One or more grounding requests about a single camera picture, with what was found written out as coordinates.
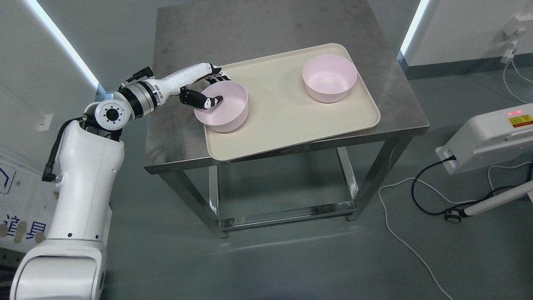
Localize white wall socket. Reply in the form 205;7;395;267
37;114;55;132

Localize black power cable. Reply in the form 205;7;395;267
411;155;533;216

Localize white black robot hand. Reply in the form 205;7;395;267
152;62;231;110

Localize stainless steel table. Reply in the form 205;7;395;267
144;0;429;238

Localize white machine with warning label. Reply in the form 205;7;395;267
435;104;533;175

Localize white floor cable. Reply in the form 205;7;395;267
378;162;533;300

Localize pink bowl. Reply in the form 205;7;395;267
301;54;359;104
194;80;248;133

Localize white sign board with text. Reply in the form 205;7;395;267
0;147;59;254

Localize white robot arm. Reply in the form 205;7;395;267
9;67;181;300

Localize white wall plug adapter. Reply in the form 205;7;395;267
500;13;533;65

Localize white leg with caster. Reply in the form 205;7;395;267
445;180;533;223

